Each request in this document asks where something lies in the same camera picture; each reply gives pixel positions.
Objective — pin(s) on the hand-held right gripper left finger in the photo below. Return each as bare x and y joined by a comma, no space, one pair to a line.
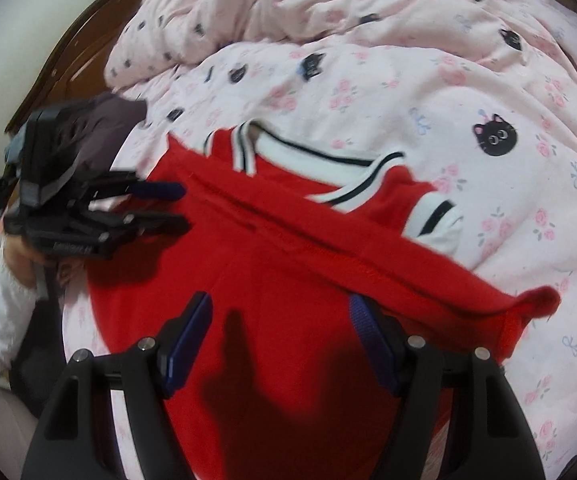
188,340

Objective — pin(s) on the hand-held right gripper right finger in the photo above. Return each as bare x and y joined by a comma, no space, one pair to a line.
373,340

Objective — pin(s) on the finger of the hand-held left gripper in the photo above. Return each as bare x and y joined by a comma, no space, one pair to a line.
161,191
163,223

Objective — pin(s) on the red and white jersey shirt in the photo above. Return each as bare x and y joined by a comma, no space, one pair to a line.
293,260

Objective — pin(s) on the person's left hand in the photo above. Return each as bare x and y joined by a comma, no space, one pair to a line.
21,262

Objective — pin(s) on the dark grey cloth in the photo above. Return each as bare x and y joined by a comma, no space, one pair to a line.
118,115

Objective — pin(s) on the dark wooden headboard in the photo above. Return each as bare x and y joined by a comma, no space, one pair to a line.
68,55

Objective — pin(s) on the pink cat print quilt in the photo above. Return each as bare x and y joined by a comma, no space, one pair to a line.
418,85

